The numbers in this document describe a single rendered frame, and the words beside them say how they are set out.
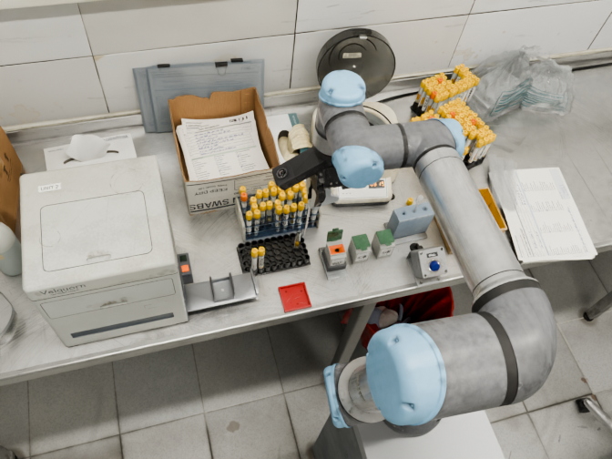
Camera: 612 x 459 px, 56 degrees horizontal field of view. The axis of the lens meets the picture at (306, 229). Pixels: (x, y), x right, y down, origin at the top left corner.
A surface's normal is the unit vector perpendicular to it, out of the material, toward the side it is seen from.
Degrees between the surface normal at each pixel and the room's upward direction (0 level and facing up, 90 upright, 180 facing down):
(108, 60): 90
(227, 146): 1
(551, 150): 0
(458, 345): 6
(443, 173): 27
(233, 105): 88
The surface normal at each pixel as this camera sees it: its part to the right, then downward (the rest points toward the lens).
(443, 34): 0.26, 0.84
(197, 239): 0.09, -0.52
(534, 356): 0.34, -0.21
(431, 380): 0.11, -0.11
